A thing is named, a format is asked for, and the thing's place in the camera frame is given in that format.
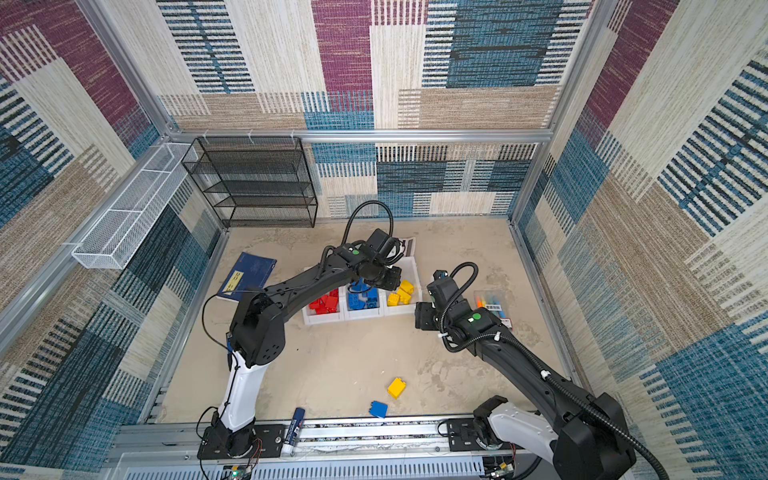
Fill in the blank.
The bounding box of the blue lego hollow brick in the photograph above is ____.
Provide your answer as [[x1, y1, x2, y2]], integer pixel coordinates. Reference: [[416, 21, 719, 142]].
[[365, 288, 379, 309]]

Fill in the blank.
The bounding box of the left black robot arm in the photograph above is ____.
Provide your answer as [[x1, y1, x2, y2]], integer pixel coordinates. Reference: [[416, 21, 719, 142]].
[[197, 200, 404, 462]]

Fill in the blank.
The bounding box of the black mesh shelf rack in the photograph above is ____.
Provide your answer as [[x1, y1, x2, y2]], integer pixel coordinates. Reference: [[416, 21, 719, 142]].
[[181, 136, 318, 228]]

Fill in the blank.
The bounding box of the blue lego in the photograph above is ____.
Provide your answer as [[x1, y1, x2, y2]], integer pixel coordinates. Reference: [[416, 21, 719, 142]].
[[369, 401, 388, 418]]

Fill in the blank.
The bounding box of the yellow lego front brick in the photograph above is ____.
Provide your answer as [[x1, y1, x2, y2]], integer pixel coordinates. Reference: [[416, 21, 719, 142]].
[[387, 377, 406, 399]]

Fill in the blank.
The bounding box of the blue book yellow label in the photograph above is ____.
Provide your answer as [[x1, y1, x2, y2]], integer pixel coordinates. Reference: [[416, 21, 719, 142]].
[[216, 252, 277, 302]]

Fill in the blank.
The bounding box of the white wire mesh basket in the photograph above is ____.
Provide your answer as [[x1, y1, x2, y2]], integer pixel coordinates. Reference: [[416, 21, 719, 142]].
[[72, 143, 189, 270]]

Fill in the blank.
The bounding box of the blue lego eight-stud brick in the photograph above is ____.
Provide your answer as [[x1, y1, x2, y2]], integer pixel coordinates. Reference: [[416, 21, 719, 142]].
[[347, 292, 366, 311]]

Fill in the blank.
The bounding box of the red lego long brick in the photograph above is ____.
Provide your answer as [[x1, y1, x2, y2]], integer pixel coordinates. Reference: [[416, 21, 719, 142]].
[[309, 300, 326, 314]]

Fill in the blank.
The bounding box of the red lego eight-stud brick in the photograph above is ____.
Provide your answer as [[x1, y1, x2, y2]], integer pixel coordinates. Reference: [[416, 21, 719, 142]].
[[320, 290, 339, 310]]

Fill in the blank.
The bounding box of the middle white plastic bin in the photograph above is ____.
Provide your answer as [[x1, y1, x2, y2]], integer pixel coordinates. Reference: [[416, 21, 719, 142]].
[[339, 269, 383, 321]]

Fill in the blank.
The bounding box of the left white plastic bin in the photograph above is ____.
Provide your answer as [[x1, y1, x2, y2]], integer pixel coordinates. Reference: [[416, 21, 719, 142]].
[[301, 288, 347, 326]]

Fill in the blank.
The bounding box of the yellow lego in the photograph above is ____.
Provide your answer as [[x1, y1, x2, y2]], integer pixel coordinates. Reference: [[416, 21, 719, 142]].
[[399, 280, 415, 295]]

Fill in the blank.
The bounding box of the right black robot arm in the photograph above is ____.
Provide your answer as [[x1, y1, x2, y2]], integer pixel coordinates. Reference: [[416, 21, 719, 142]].
[[416, 270, 669, 479]]

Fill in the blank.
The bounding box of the blue glue stick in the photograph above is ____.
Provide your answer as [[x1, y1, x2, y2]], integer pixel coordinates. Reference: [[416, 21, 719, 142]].
[[282, 407, 306, 456]]

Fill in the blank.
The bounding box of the highlighter marker pack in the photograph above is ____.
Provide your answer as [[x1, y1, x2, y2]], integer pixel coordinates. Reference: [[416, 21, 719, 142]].
[[474, 290, 513, 330]]

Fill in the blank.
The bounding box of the pink calculator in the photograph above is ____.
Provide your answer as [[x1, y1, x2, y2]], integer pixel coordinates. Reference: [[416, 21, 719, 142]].
[[400, 237, 416, 257]]

